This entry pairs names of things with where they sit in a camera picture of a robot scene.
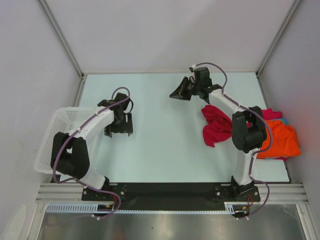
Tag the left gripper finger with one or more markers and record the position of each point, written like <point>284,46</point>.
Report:
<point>108,131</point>
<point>129,124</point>

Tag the crimson red t shirt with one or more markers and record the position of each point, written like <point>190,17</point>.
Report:
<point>218,126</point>

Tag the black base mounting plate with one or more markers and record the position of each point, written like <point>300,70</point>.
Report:
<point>183,196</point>

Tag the folded magenta t shirt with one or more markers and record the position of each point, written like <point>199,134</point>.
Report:
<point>269,114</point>

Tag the white perforated plastic basket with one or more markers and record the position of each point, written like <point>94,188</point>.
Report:
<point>65,121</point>

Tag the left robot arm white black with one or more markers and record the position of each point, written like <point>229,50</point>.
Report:
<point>70,151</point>

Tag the white slotted cable duct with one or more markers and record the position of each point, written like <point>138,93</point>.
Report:
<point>95,208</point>

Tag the folded teal t shirt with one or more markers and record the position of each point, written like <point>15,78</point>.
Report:
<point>284,121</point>

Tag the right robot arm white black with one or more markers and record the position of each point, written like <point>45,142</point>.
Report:
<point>248,128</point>

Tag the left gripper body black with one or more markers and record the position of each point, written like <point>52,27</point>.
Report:
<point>120,125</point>

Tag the aluminium extrusion rail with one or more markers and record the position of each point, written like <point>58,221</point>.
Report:
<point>279,193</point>

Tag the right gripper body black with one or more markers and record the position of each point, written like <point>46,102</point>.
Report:
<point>198,86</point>

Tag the folded orange t shirt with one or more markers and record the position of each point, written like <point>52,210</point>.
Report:
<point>293,144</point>

